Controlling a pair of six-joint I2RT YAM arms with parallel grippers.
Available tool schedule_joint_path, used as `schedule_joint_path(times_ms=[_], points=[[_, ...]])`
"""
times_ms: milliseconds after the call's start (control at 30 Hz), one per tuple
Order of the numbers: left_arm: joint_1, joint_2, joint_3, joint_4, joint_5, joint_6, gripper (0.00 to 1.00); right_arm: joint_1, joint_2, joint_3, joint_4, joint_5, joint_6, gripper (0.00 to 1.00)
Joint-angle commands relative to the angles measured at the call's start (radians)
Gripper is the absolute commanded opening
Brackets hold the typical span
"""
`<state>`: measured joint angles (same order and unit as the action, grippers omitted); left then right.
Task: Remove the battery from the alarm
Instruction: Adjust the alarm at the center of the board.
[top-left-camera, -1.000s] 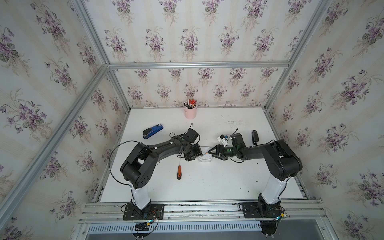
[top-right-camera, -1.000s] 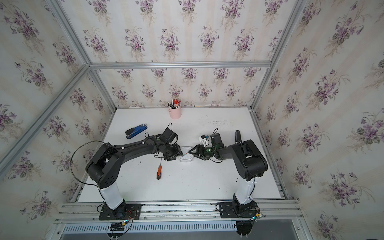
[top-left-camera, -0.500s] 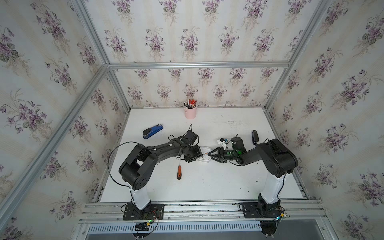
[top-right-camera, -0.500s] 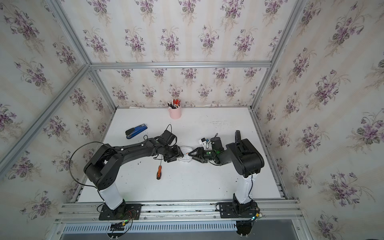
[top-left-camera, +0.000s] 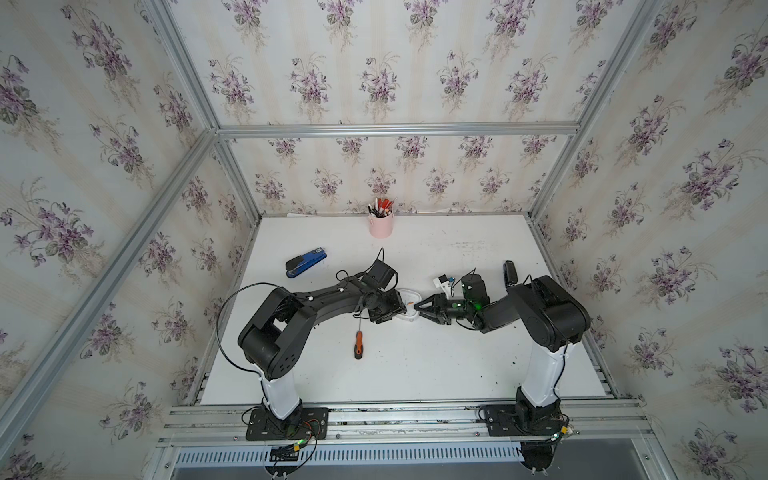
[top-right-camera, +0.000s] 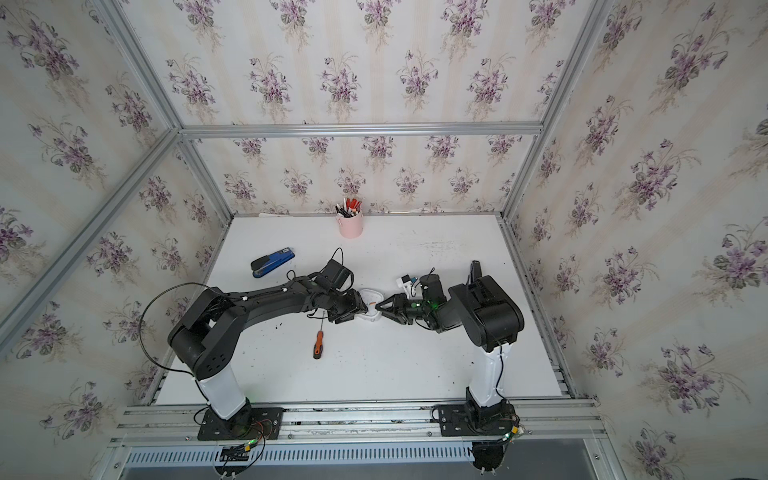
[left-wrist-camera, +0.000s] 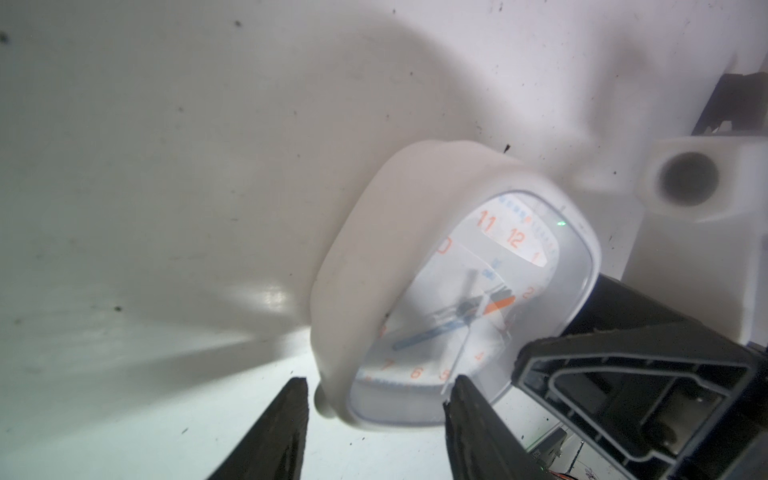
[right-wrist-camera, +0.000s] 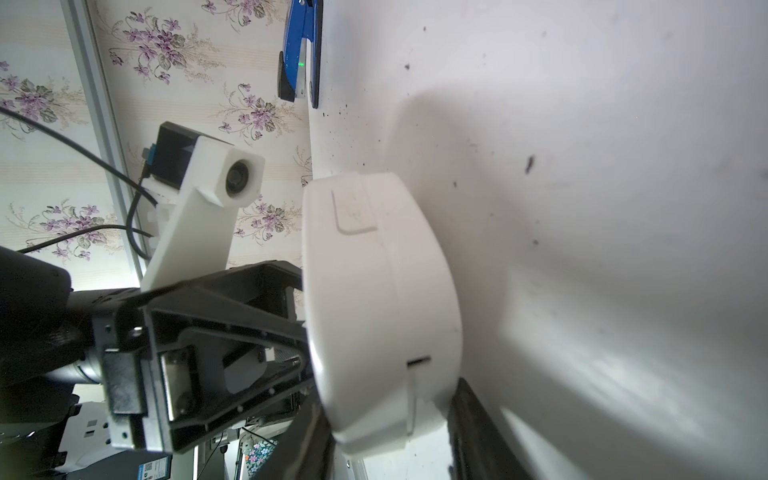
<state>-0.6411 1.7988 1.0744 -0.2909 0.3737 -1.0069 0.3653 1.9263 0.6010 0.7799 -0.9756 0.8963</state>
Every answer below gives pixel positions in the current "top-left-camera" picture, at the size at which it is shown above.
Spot white ventilation grille strip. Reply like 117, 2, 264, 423
175, 441, 523, 469

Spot white square alarm clock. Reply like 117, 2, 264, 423
395, 288, 423, 322

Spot orange handled screwdriver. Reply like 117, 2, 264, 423
354, 320, 364, 360

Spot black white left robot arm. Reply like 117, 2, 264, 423
237, 267, 406, 421

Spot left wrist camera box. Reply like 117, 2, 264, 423
362, 259, 397, 290

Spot aluminium front rail frame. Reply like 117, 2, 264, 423
157, 398, 654, 447

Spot pink pen cup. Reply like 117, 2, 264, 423
368, 212, 394, 239

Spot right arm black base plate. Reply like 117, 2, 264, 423
478, 401, 570, 437

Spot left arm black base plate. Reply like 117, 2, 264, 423
245, 405, 330, 441

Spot red and black pens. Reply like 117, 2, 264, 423
368, 198, 393, 218

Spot small black remote device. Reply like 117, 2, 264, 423
503, 260, 519, 290

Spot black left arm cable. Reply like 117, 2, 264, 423
214, 281, 283, 376

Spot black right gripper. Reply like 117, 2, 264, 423
412, 294, 472, 324

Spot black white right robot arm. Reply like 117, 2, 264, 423
414, 273, 592, 413

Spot blue black stapler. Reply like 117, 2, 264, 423
285, 247, 327, 278

